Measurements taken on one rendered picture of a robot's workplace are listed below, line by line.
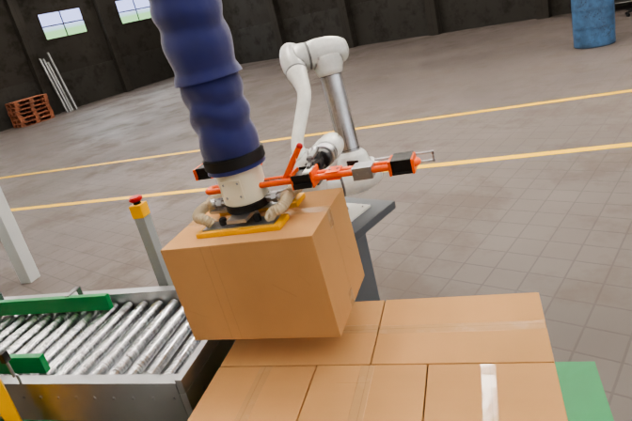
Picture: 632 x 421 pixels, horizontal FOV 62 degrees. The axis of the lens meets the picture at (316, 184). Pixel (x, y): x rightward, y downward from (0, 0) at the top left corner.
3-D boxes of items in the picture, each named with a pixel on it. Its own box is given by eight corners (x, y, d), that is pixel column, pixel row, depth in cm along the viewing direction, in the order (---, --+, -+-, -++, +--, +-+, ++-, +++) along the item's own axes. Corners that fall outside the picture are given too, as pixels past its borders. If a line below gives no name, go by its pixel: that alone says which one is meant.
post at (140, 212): (187, 365, 304) (128, 207, 271) (192, 357, 310) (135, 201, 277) (197, 365, 301) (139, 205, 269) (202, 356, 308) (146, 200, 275)
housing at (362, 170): (353, 181, 179) (350, 169, 177) (357, 174, 184) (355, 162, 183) (373, 179, 176) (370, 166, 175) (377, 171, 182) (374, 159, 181)
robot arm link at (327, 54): (339, 194, 269) (379, 182, 272) (346, 200, 253) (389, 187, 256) (298, 44, 255) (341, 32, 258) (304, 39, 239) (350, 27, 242)
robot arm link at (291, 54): (283, 64, 237) (312, 56, 238) (273, 39, 247) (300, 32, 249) (286, 85, 247) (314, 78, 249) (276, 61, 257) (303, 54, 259)
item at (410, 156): (389, 177, 173) (387, 163, 171) (393, 168, 179) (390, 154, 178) (415, 173, 170) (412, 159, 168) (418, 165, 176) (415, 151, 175)
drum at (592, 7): (611, 46, 844) (608, -16, 814) (568, 51, 886) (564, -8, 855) (620, 38, 888) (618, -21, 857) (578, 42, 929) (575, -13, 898)
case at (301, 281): (195, 340, 205) (159, 250, 192) (238, 283, 240) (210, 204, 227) (340, 337, 184) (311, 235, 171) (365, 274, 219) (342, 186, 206)
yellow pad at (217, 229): (197, 239, 194) (192, 226, 192) (209, 226, 202) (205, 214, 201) (280, 230, 181) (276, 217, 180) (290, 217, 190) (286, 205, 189)
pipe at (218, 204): (196, 227, 194) (191, 213, 192) (226, 199, 216) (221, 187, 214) (279, 218, 182) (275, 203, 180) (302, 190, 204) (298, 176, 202)
